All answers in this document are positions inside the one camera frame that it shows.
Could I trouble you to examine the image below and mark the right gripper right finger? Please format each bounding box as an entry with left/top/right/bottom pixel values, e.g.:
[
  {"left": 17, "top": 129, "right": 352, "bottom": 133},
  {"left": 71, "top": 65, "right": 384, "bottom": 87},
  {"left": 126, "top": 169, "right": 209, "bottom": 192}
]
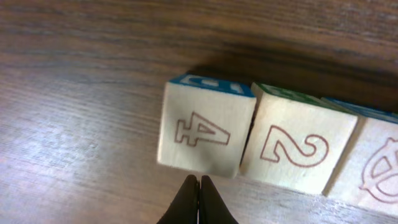
[{"left": 199, "top": 175, "right": 238, "bottom": 224}]

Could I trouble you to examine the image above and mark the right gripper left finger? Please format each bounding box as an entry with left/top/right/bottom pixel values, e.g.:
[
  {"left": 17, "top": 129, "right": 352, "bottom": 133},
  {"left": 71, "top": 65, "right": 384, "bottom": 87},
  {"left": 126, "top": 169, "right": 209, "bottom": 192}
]
[{"left": 157, "top": 175, "right": 199, "bottom": 224}]

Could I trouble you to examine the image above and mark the wooden block red side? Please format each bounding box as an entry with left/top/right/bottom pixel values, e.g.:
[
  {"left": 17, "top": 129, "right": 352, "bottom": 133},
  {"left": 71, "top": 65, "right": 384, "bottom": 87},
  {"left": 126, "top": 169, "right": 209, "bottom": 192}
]
[{"left": 157, "top": 73, "right": 256, "bottom": 178}]

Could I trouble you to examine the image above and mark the wooden block yellow side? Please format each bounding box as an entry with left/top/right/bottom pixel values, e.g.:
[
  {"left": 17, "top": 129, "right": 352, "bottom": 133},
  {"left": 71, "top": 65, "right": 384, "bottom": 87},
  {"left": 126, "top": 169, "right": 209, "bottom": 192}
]
[{"left": 240, "top": 82, "right": 358, "bottom": 195}]

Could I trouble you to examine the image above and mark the wooden block red edge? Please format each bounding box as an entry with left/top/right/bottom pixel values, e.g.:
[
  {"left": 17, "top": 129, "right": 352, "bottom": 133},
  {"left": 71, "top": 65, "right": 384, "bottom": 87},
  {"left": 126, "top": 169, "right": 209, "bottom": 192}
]
[{"left": 322, "top": 97, "right": 397, "bottom": 217}]

